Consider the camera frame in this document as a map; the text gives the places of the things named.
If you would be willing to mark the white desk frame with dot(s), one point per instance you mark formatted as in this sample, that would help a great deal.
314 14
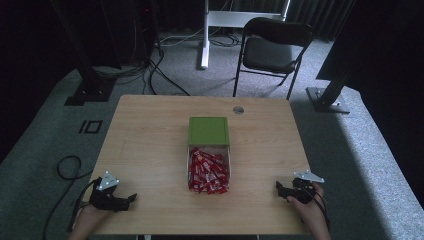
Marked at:
233 18

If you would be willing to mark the black folding chair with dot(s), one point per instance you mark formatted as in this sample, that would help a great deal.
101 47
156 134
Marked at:
271 50

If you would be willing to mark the dark curtain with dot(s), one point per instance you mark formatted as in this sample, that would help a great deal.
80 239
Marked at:
320 16

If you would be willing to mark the green box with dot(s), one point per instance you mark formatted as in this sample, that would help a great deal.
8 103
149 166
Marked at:
208 130

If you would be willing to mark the person's right hand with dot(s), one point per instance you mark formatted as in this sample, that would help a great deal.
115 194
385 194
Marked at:
311 215

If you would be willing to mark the pile of red packets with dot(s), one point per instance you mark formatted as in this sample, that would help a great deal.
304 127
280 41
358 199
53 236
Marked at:
208 173

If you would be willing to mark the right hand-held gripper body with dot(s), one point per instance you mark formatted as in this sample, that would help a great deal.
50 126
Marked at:
301 192

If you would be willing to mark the grey table grommet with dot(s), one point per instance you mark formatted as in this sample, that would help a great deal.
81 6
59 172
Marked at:
238 110

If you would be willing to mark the black metal stand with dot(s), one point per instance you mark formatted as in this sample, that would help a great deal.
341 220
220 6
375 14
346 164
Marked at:
90 80
330 93

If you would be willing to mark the person's left hand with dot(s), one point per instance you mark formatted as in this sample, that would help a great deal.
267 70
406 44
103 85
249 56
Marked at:
87 220

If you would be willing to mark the white drawer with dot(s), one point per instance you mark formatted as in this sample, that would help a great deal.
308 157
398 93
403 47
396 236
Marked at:
187 166

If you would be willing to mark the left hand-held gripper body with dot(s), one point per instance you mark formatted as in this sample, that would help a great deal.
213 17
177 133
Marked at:
106 199

